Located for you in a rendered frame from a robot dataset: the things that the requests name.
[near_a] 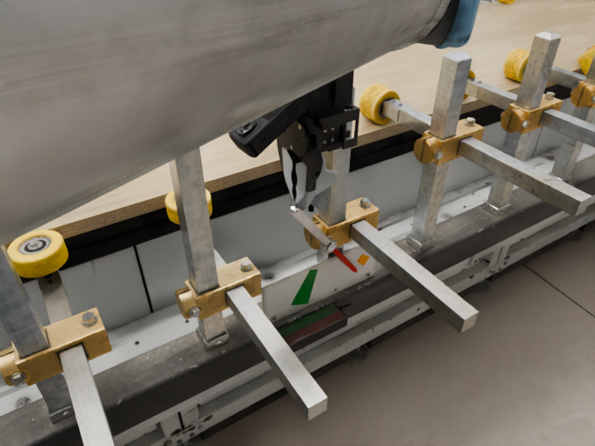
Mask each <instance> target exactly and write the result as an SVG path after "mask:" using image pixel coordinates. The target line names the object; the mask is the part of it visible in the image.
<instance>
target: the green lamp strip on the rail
mask: <svg viewBox="0 0 595 446"><path fill-rule="evenodd" d="M336 311H339V310H338V309H337V308H336V306H335V305H334V304H332V305H330V306H328V307H326V308H324V309H322V310H320V311H317V312H316V313H314V314H312V315H310V316H307V317H305V318H303V319H301V320H299V321H297V322H295V323H293V324H291V325H289V326H286V327H284V328H282V329H280V330H278V331H277V332H278V333H279V334H280V336H281V337H282V338H283V337H285V336H287V335H290V334H292V333H294V332H296V331H298V330H299V329H301V328H303V327H306V326H308V325H310V324H312V323H313V322H315V321H317V320H320V319H323V318H325V317H327V316H328V315H330V314H332V313H334V312H336Z"/></svg>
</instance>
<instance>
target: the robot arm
mask: <svg viewBox="0 0 595 446"><path fill-rule="evenodd" d="M479 3H480V0H0V247H1V246H3V245H5V244H6V243H8V242H11V241H13V240H15V239H17V238H19V237H21V236H22V235H25V234H27V233H29V232H31V231H33V230H35V229H37V228H38V227H41V226H43V225H45V224H47V223H49V222H51V221H53V220H54V219H57V218H59V217H61V216H63V215H65V214H67V213H68V212H70V211H73V210H75V209H77V208H79V207H81V206H83V205H84V204H87V203H89V202H91V201H93V200H95V199H97V198H99V197H100V196H103V195H105V194H107V193H109V192H111V191H113V190H115V189H116V188H119V187H121V186H123V185H125V184H127V183H129V182H131V181H133V180H135V179H137V178H139V177H141V176H143V175H145V174H146V173H149V172H151V171H153V170H155V169H157V168H159V167H161V166H162V165H165V164H167V163H169V162H171V161H173V160H175V159H177V158H179V157H181V156H183V155H185V154H187V153H189V152H191V151H193V150H195V149H197V148H199V147H201V146H203V145H205V144H207V143H209V142H211V141H213V140H215V139H217V138H219V137H221V136H223V135H225V134H227V133H228V135H229V137H230V139H231V140H232V141H233V143H234V144H235V145H236V147H237V148H238V149H240V150H241V151H243V152H244V153H245V154H247V155H248V156H249V157H251V158H256V157H257V156H258V155H259V154H260V153H262V152H263V151H264V150H265V149H266V148H267V147H268V146H269V145H270V144H271V143H272V142H273V141H274V140H275V139H276V141H277V149H278V154H279V158H280V162H281V166H282V171H283V172H284V177H285V180H286V183H287V186H288V189H289V192H290V195H291V198H292V200H293V201H294V203H295V204H296V205H297V206H298V207H299V208H300V210H301V211H303V210H305V209H306V208H307V207H308V206H309V205H310V204H311V202H312V200H313V197H314V196H316V195H317V194H319V193H320V192H321V191H323V190H325V189H326V188H329V187H330V186H332V185H333V184H334V183H335V182H336V180H337V172H336V171H332V170H328V169H326V159H325V158H324V157H323V156H322V155H321V153H322V152H324V151H328V152H330V151H332V150H338V149H341V147H342V149H343V150H345V149H348V148H350V147H353V146H357V143H358V132H359V111H360V108H359V107H357V106H355V105H353V104H352V90H353V76H354V70H355V69H357V68H359V67H361V66H363V65H365V64H367V63H369V62H371V61H373V60H375V59H377V58H379V57H381V56H383V55H385V54H387V53H389V52H391V51H396V50H402V49H404V48H406V47H408V46H410V45H413V44H415V43H420V44H427V45H434V46H435V48H437V49H441V50H442V49H445V48H447V47H451V48H459V47H462V46H464V45H465V44H467V43H468V41H469V39H470V37H471V34H472V32H473V28H474V24H475V18H476V14H477V11H478V7H479ZM345 109H346V110H348V111H346V110H345ZM349 109H351V110H349ZM354 120H355V132H354V138H351V139H348V140H346V138H348V137H350V130H348V129H346V127H347V122H350V121H354Z"/></svg>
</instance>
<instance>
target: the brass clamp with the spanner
mask: <svg viewBox="0 0 595 446"><path fill-rule="evenodd" d="M362 198H363V197H361V198H359V199H356V200H353V201H351V202H349V203H347V204H346V216H345V220H343V221H340V222H337V223H336V224H333V225H331V226H330V225H329V224H327V223H326V222H325V221H324V220H323V219H322V218H320V217H319V213H318V214H315V215H313V223H314V224H315V225H316V226H317V227H318V228H319V229H320V230H321V231H322V232H323V234H325V235H326V236H327V235H329V236H331V237H332V238H333V239H334V240H336V242H337V247H338V246H340V245H343V244H345V243H348V242H350V241H353V239H352V238H351V227H352V224H355V223H357V222H360V221H362V220H365V221H366V222H367V223H369V224H370V225H371V226H372V227H374V228H375V229H376V230H377V223H378V216H379V209H378V208H377V207H375V206H374V205H373V204H371V203H370V204H371V205H370V207H369V208H361V207H360V206H359V203H360V200H361V199H362ZM304 234H305V239H306V241H307V243H308V244H309V246H310V247H311V248H313V249H314V250H317V249H320V248H321V246H320V243H321V242H320V241H319V240H318V239H317V238H316V237H315V236H314V235H313V234H312V233H311V232H310V231H309V230H307V229H306V228H305V227H304Z"/></svg>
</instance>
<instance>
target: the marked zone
mask: <svg viewBox="0 0 595 446"><path fill-rule="evenodd" d="M317 271H318V269H314V270H311V269H310V271H309V273H308V274H307V276H306V277H305V280H304V282H303V284H302V285H301V287H300V289H299V291H298V293H297V294H296V296H295V298H294V300H293V302H292V304H291V305H300V304H308V302H309V299H310V295H311V293H312V289H313V284H314V281H315V277H316V274H317Z"/></svg>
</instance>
